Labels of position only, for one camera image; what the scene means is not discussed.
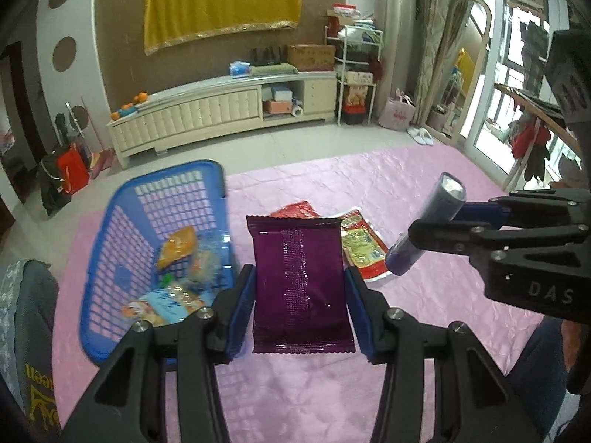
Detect arched floor mirror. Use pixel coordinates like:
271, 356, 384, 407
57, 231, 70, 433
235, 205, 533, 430
425, 0, 492, 146

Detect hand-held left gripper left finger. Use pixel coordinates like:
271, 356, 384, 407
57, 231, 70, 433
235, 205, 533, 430
60, 263, 257, 443

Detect person's right leg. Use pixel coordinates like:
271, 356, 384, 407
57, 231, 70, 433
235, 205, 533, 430
503, 316, 583, 443

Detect clear snack packet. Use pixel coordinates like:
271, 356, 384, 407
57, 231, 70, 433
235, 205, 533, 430
187, 235, 234, 291

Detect red garment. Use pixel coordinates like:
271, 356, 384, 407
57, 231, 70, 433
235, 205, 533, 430
510, 117, 552, 160

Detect wooden drying rack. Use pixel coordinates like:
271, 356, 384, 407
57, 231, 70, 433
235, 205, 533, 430
494, 80, 583, 192

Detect red bag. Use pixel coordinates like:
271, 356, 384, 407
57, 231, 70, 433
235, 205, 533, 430
56, 148, 89, 195

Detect orange snack packet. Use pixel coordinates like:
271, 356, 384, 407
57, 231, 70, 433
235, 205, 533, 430
157, 226, 198, 271

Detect person's grey patterned clothing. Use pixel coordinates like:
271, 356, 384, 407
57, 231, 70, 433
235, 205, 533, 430
0, 258, 63, 443

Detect black garment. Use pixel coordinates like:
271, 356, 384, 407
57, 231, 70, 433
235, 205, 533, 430
524, 145, 550, 181

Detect brown cardboard box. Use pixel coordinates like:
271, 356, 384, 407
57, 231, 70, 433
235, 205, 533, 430
286, 44, 336, 71

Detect beige curtain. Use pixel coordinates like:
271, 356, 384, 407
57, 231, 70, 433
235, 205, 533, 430
413, 0, 455, 102

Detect light blue snack packet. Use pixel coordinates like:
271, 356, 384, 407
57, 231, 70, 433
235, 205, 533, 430
121, 286, 208, 328

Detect glass balcony door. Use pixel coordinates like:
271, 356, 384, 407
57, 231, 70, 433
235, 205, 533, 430
466, 0, 583, 185

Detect colourful gift bag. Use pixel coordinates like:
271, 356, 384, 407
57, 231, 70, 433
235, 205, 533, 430
89, 148, 116, 181

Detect green cushion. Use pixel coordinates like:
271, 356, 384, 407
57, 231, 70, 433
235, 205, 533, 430
249, 62, 298, 77

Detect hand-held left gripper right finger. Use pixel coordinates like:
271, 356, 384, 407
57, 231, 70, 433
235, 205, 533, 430
344, 265, 543, 443

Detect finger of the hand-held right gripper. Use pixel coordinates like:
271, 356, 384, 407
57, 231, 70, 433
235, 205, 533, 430
455, 189, 585, 230
409, 219, 585, 258

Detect yellow cloth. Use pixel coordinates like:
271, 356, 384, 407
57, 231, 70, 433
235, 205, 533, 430
143, 0, 302, 56

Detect cream tv cabinet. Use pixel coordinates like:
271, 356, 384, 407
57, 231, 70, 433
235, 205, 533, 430
107, 70, 339, 169

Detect black bag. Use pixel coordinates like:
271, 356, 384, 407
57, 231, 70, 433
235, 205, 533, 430
37, 154, 75, 215

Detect purple snack packet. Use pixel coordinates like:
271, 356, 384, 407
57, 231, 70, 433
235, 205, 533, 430
246, 214, 356, 355

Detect white plastic bags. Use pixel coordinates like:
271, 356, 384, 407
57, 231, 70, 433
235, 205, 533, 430
339, 25, 384, 44

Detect pink tote bag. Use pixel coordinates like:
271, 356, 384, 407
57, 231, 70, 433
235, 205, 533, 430
379, 92, 416, 131

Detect grey blue tube packet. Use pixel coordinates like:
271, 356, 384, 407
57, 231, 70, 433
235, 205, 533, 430
385, 172, 467, 275

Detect pink quilted mat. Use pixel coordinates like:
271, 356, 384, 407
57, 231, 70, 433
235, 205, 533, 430
48, 145, 555, 443

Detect green red white snack packet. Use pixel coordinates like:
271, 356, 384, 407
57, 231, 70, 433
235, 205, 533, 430
339, 207, 393, 284

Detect blue plastic basket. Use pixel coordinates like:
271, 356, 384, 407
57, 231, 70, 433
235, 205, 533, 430
78, 159, 238, 370

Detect dark hanging clothes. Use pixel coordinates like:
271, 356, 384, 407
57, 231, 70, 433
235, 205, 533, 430
517, 21, 550, 93

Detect white shelf rack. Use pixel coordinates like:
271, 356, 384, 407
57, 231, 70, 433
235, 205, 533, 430
325, 25, 385, 125

